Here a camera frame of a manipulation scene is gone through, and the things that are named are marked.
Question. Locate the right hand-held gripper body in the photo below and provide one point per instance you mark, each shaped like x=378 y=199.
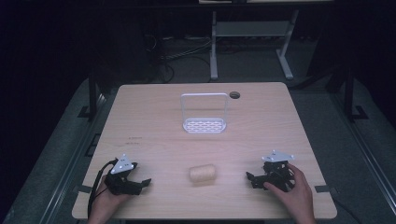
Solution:
x=278 y=156

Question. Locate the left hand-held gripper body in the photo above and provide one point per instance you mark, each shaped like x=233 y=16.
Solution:
x=123 y=165

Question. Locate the beige twine roll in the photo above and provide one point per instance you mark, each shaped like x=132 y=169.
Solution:
x=202 y=173

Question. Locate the white perforated rack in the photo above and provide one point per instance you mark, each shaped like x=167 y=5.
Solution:
x=204 y=124

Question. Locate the person's right hand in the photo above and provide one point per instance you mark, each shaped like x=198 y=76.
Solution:
x=295 y=193

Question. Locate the person's left hand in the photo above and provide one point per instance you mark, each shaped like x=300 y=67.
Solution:
x=106 y=199

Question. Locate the grey tape strip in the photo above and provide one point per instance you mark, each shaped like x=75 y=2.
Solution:
x=323 y=188
x=82 y=188

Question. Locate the black metal stand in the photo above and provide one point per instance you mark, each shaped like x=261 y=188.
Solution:
x=92 y=96
x=349 y=93

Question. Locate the metal floor rail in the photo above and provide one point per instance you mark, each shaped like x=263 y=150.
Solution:
x=367 y=155
x=70 y=161

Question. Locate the grey metal desk frame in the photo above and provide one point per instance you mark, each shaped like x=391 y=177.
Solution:
x=252 y=29

